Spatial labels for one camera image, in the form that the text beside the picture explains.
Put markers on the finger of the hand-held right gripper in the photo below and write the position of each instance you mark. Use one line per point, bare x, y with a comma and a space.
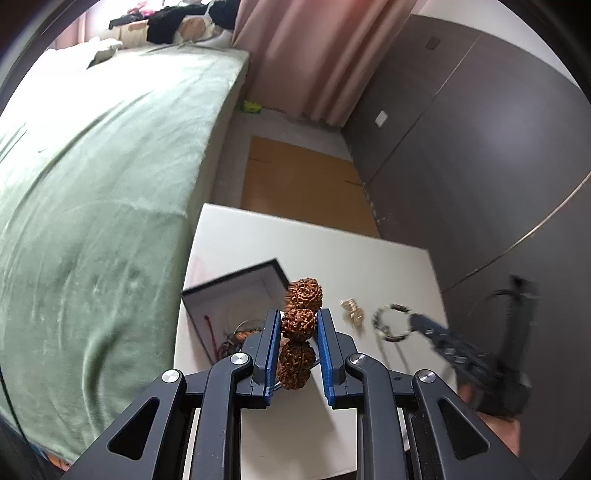
429, 325
452, 355

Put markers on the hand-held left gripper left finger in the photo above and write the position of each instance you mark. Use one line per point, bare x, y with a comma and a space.
273, 344

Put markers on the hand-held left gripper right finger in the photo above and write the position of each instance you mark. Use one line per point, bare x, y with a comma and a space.
325, 355

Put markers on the thin silver bangle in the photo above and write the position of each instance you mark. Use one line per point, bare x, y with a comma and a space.
244, 326

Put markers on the gold butterfly pendant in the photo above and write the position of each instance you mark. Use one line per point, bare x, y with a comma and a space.
352, 314

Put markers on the black square gift box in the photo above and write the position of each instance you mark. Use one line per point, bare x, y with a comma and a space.
231, 295

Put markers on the person's right hand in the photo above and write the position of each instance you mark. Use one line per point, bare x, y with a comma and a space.
501, 431

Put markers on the flat brown cardboard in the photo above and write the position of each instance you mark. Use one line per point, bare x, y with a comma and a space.
300, 184

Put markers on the dark grey wardrobe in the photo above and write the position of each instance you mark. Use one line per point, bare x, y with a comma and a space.
485, 161

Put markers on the green blanket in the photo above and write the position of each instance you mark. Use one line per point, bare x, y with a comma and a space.
92, 207

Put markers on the green toy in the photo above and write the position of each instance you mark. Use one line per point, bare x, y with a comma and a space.
252, 107

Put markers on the wide pink curtain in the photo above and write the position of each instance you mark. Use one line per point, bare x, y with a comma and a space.
323, 55

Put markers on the pile of clothes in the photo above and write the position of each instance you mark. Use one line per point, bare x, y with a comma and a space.
175, 21

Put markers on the white crumpled cloth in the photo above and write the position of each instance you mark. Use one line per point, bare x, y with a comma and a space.
105, 50

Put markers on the white wall socket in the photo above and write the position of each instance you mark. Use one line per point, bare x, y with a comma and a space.
381, 118

